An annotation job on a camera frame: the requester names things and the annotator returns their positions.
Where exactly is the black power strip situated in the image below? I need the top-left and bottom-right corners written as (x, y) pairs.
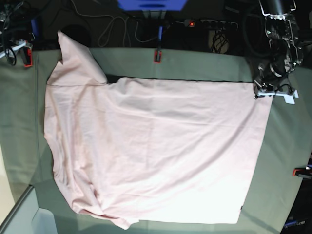
top-left (184, 19), bottom-right (238, 31)

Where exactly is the red black clamp right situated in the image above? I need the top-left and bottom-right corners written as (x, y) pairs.
top-left (292, 165), bottom-right (312, 179)

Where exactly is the red black clamp left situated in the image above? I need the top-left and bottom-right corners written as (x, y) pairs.
top-left (20, 18), bottom-right (39, 68)

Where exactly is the green table cloth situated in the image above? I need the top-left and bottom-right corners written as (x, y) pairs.
top-left (0, 48), bottom-right (312, 234)

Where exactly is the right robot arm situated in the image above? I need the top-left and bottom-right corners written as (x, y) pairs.
top-left (0, 0), bottom-right (35, 68)

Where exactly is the red black clamp centre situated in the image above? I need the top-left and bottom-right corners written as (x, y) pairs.
top-left (154, 26), bottom-right (163, 63)

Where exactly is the pink t-shirt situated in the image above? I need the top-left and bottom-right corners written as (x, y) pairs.
top-left (44, 32), bottom-right (273, 229)

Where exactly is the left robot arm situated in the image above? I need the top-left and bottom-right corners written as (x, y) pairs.
top-left (241, 0), bottom-right (303, 105)

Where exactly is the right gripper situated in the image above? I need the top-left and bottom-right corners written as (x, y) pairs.
top-left (7, 39), bottom-right (32, 59)

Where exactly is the white plastic bin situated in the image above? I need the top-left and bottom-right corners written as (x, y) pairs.
top-left (0, 185), bottom-right (58, 234)

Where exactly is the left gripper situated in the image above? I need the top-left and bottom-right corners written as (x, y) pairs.
top-left (253, 76), bottom-right (299, 105)

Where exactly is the red black clamp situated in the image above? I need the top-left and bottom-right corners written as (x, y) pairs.
top-left (292, 165), bottom-right (312, 179)
top-left (20, 18), bottom-right (39, 68)
top-left (154, 26), bottom-right (163, 63)

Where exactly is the black round floor object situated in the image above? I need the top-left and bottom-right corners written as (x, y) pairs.
top-left (61, 24), bottom-right (92, 47)

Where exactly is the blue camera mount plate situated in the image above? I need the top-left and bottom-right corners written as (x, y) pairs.
top-left (117, 0), bottom-right (187, 11)

